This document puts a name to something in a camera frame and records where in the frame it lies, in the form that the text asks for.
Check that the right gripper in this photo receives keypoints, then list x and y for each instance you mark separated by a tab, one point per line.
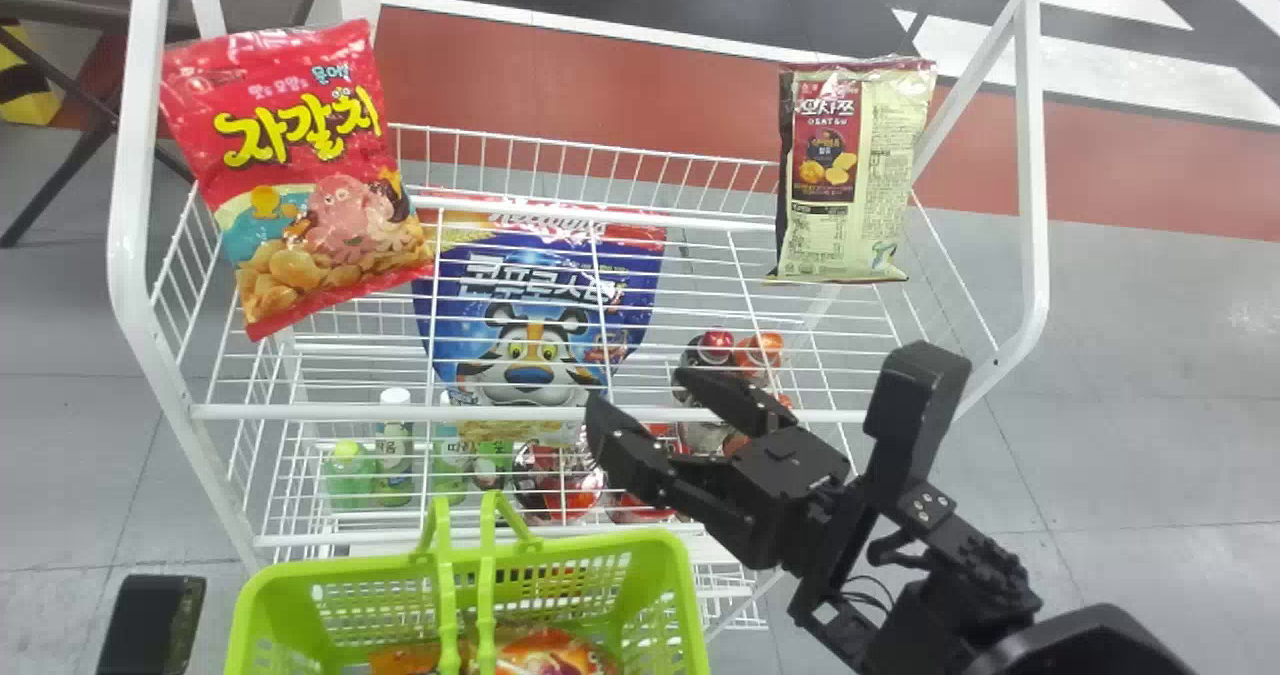
780	495

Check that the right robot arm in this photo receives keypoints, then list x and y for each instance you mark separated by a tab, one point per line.
975	575

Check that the green basket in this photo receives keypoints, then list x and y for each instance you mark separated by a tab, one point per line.
640	585

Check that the blue cereal bag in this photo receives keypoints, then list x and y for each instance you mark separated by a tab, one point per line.
540	295

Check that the green bottle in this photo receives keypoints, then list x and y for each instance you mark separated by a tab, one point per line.
348	475
394	450
452	460

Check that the orange snack packet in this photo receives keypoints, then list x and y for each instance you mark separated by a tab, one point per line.
540	655

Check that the beige snack packet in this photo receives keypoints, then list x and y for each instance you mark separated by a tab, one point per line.
880	195

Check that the red snack packet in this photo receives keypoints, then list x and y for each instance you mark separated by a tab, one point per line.
290	125

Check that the dark side table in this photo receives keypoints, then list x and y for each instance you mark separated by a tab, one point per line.
90	10

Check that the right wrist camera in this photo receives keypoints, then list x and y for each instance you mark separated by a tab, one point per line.
915	405

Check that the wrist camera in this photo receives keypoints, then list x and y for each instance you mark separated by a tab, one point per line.
150	625
915	405

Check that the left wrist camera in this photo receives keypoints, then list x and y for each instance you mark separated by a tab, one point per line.
150	625

